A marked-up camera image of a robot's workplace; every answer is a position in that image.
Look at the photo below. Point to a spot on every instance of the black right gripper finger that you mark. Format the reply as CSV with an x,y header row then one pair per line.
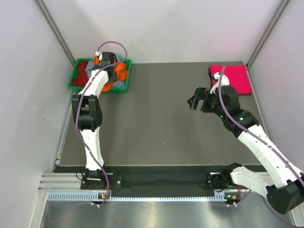
x,y
194,100
201,92

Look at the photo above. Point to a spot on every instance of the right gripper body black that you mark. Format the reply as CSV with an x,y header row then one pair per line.
x,y
210,105

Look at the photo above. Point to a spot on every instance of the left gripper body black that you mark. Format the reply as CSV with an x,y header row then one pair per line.
x,y
113,78

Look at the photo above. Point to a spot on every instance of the orange t shirt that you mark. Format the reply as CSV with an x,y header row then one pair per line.
x,y
120,72

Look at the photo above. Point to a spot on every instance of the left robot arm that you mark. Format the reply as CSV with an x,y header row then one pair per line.
x,y
88,118

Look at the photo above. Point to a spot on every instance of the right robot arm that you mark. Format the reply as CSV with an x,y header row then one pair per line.
x,y
283,184

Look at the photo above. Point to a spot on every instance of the grey-blue t shirt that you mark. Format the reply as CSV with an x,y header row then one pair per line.
x,y
117,84

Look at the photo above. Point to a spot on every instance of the dark red t shirt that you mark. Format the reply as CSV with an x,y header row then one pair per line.
x,y
81,77

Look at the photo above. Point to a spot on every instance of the green plastic bin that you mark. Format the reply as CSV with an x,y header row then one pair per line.
x,y
118,87

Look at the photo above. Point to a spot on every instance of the folded pink t shirt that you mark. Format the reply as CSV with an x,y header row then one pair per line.
x,y
236,78

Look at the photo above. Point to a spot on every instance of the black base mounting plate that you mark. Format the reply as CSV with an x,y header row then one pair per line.
x,y
170,182

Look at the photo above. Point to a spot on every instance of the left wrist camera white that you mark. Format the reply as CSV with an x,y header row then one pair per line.
x,y
98,55

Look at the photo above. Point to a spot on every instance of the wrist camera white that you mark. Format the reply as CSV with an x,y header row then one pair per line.
x,y
98,55
216,79

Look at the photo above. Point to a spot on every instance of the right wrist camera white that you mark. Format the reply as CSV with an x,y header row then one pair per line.
x,y
216,79

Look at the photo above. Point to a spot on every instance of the aluminium corner post left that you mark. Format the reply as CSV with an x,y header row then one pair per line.
x,y
55,30

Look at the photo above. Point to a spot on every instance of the aluminium corner post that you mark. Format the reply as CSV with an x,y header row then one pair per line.
x,y
283,4
55,30

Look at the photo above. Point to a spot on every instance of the slotted cable duct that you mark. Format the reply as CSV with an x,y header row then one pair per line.
x,y
99,197

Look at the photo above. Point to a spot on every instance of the aluminium corner post right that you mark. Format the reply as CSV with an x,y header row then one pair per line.
x,y
283,4

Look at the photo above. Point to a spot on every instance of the aluminium front rail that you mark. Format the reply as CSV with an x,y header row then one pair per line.
x,y
59,182

